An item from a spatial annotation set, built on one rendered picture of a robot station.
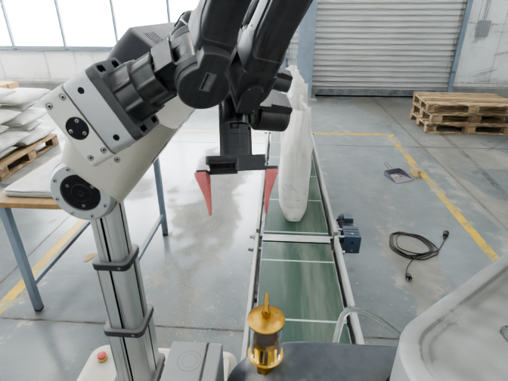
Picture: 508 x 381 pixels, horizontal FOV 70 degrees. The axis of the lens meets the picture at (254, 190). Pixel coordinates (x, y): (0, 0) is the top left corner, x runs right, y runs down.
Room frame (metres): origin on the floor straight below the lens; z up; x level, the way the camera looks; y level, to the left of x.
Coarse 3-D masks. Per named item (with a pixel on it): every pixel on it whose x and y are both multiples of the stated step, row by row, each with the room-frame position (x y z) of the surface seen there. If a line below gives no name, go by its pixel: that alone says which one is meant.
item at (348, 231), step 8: (344, 216) 1.98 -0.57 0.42; (352, 216) 1.98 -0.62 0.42; (344, 224) 1.97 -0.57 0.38; (352, 224) 1.96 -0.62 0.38; (344, 232) 1.85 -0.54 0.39; (352, 232) 1.85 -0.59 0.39; (344, 240) 1.80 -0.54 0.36; (352, 240) 1.80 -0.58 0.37; (360, 240) 1.80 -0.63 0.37; (344, 248) 1.80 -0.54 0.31; (352, 248) 1.80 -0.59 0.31
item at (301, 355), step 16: (288, 352) 0.21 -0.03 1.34; (304, 352) 0.21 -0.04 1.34; (320, 352) 0.21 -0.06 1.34; (336, 352) 0.21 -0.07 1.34; (352, 352) 0.21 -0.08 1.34; (368, 352) 0.21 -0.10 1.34; (384, 352) 0.21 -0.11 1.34; (240, 368) 0.22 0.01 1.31; (256, 368) 0.21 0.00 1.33; (288, 368) 0.20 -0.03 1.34; (304, 368) 0.20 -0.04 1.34; (320, 368) 0.20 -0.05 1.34; (336, 368) 0.20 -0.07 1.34; (352, 368) 0.20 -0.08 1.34; (368, 368) 0.20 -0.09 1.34; (384, 368) 0.20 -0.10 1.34
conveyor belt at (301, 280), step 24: (264, 264) 1.56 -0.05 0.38; (288, 264) 1.56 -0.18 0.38; (312, 264) 1.56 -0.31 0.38; (264, 288) 1.37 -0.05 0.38; (288, 288) 1.37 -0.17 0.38; (312, 288) 1.37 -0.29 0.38; (336, 288) 1.37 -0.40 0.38; (288, 312) 1.22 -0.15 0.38; (312, 312) 1.22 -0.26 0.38; (336, 312) 1.22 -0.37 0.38; (288, 336) 1.08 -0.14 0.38; (312, 336) 1.08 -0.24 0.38
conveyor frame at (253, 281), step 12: (336, 240) 1.72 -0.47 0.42; (336, 252) 1.66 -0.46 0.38; (252, 264) 1.51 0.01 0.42; (336, 264) 1.62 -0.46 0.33; (252, 276) 1.42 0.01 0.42; (252, 288) 1.33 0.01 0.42; (348, 288) 1.33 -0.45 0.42; (252, 300) 1.30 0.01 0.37; (348, 300) 1.27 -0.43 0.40; (348, 324) 1.20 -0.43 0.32; (360, 336) 1.05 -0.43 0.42; (240, 360) 0.94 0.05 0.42
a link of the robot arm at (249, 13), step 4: (252, 0) 1.13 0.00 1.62; (256, 0) 1.11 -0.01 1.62; (252, 4) 1.12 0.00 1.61; (256, 4) 1.11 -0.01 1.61; (248, 8) 1.13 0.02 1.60; (252, 8) 1.12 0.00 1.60; (248, 12) 1.12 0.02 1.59; (252, 12) 1.12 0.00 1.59; (248, 16) 1.12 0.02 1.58; (252, 16) 1.12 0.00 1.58; (244, 20) 1.12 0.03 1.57; (248, 20) 1.12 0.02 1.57; (244, 24) 1.12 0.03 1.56; (248, 24) 1.12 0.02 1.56; (244, 28) 1.11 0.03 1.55
